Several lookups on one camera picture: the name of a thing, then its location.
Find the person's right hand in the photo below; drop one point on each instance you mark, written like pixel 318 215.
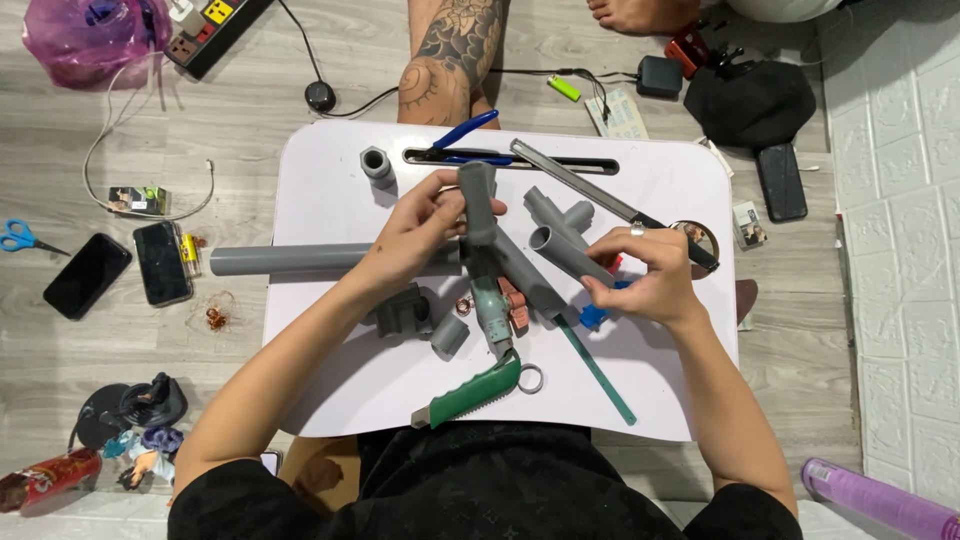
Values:
pixel 660 277

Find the person's left hand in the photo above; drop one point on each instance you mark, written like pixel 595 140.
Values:
pixel 409 240

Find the short grey pipe piece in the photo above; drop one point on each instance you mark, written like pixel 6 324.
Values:
pixel 478 189

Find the grey pipe with end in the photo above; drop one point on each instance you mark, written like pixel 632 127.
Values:
pixel 566 255

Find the small red plastic part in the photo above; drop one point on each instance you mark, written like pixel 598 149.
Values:
pixel 615 264

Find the dark grey pipe fitting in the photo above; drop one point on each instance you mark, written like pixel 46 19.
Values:
pixel 397 311

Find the blue plastic fitting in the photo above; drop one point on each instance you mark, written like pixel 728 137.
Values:
pixel 591 316

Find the grey hexagonal pipe coupling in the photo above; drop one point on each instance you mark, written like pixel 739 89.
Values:
pixel 375 165

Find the white lap table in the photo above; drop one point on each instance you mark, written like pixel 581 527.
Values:
pixel 337 195

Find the small printed card box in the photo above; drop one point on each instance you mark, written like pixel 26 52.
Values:
pixel 748 225

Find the short grey pipe coupling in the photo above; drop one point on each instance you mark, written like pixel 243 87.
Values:
pixel 450 335

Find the greenish metal valve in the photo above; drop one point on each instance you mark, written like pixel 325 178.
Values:
pixel 491 311

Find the thick grey pipe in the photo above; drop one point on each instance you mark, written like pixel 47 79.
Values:
pixel 525 279

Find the long grey pipe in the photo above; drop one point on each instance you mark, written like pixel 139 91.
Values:
pixel 285 259

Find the grey tee pipe fitting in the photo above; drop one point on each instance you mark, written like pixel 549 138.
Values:
pixel 547 208

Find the white sticker sheet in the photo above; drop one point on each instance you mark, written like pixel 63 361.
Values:
pixel 619 116

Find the green utility knife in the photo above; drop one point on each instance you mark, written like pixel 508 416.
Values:
pixel 472 394

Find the black round puck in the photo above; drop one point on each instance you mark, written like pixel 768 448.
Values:
pixel 320 97

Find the person's tattooed lower leg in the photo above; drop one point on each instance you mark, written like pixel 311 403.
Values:
pixel 450 60

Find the black cap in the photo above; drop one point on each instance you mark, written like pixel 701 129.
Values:
pixel 750 105

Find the black square adapter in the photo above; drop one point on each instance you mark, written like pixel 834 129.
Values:
pixel 660 76

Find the green lighter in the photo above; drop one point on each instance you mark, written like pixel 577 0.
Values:
pixel 562 88

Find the yellow lighter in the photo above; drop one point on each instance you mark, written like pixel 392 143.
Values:
pixel 189 256

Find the red metal device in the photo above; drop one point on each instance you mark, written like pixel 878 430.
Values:
pixel 686 52

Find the black phone in clear case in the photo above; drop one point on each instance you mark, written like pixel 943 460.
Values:
pixel 161 264

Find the person's black shirt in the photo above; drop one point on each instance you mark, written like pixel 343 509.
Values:
pixel 480 487

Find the person's thigh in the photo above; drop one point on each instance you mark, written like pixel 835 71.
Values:
pixel 315 480

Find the white-edged phone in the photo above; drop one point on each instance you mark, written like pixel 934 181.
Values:
pixel 270 463

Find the small green box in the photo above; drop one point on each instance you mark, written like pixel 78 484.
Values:
pixel 139 201

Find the black power strip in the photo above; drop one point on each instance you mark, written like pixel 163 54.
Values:
pixel 225 26

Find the white round object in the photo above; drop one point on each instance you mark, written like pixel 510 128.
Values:
pixel 780 7

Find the purple roll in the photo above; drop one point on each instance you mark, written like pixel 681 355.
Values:
pixel 870 495

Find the black figurine on round base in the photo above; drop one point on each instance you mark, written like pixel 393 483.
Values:
pixel 150 405

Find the white charger plug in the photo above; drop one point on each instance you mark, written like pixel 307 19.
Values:
pixel 184 16

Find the colourful toy figurine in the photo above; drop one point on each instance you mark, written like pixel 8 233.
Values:
pixel 150 450

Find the pink plastic bag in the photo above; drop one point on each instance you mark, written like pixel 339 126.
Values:
pixel 82 45

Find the red snack bag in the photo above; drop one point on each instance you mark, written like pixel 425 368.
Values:
pixel 45 480

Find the black clamp mount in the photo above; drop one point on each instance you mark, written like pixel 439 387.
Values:
pixel 724 60

